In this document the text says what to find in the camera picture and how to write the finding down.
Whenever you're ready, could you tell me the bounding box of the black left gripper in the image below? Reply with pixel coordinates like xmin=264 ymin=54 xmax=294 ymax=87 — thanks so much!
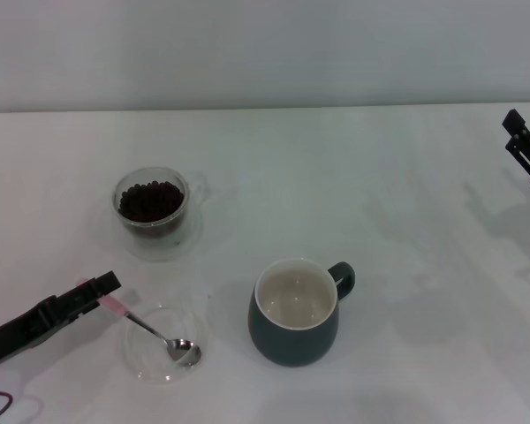
xmin=0 ymin=270 xmax=123 ymax=372

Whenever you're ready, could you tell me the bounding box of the pink-handled metal spoon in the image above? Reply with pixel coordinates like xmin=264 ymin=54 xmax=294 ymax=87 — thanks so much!
xmin=78 ymin=277 xmax=203 ymax=368

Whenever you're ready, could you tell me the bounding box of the dark green ceramic mug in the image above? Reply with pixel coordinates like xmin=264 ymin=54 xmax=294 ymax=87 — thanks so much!
xmin=247 ymin=257 xmax=357 ymax=367

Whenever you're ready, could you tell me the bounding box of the coffee bean heap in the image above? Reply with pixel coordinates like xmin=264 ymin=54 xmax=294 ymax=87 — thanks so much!
xmin=117 ymin=179 xmax=186 ymax=227

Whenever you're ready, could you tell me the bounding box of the double-wall glass cup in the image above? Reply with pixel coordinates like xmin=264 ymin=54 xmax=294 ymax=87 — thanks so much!
xmin=111 ymin=166 xmax=213 ymax=240

